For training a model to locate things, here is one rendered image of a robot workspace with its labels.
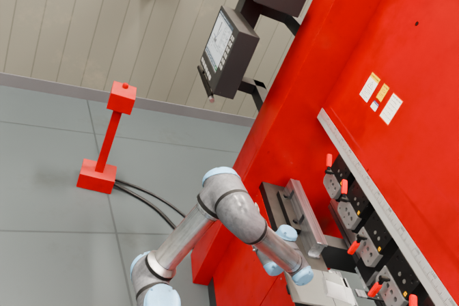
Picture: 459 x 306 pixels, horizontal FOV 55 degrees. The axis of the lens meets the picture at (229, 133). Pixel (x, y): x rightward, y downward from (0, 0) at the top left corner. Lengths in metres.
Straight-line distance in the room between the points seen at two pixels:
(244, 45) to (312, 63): 0.35
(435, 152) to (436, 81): 0.27
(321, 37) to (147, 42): 2.48
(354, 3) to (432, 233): 1.12
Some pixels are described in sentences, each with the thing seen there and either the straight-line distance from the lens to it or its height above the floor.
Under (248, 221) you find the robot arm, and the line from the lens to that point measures 1.30.
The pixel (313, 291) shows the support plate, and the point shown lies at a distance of 1.81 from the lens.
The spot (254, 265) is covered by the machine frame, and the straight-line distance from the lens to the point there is 2.39.
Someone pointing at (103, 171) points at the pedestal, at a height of 0.12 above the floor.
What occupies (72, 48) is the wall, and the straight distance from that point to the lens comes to 4.31.
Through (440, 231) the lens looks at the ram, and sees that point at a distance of 1.55.
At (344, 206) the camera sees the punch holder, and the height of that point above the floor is 1.22.
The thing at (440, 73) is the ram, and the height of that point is 1.88.
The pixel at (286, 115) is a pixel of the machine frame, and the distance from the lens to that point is 2.32.
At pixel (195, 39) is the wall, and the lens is 4.49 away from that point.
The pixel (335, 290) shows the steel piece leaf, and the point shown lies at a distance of 1.88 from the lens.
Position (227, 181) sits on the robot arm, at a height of 1.40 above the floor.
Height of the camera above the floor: 2.09
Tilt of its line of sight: 25 degrees down
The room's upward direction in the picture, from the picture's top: 25 degrees clockwise
